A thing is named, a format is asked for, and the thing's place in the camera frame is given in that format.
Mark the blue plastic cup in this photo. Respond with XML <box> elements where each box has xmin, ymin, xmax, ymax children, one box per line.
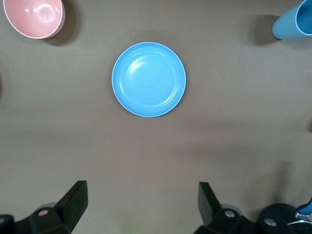
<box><xmin>272</xmin><ymin>0</ymin><xmax>312</xmax><ymax>40</ymax></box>

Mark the small deep pink bowl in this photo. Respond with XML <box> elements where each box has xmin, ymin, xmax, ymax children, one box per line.
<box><xmin>3</xmin><ymin>0</ymin><xmax>66</xmax><ymax>39</ymax></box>

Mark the blue shallow bowl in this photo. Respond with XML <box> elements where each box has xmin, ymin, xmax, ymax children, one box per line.
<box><xmin>111</xmin><ymin>41</ymin><xmax>187</xmax><ymax>118</ymax></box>

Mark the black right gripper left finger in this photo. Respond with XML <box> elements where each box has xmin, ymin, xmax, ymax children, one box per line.
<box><xmin>0</xmin><ymin>180</ymin><xmax>88</xmax><ymax>234</ymax></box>

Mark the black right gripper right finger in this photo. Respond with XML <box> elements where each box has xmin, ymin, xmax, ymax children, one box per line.
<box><xmin>194</xmin><ymin>182</ymin><xmax>263</xmax><ymax>234</ymax></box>

